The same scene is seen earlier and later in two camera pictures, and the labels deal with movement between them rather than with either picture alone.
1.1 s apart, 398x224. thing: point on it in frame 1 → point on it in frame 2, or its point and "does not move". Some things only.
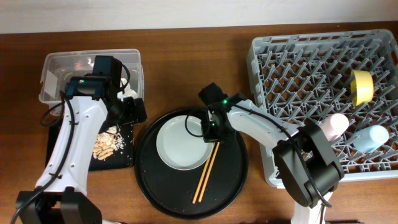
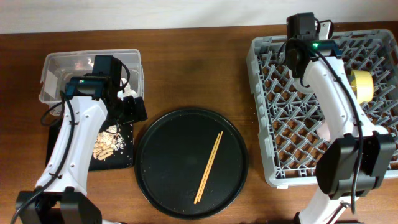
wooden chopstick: x=208 y=176 does not move
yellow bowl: x=362 y=86 does not move
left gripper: x=135 y=113 does not move
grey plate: x=180 y=144 → x=300 y=88
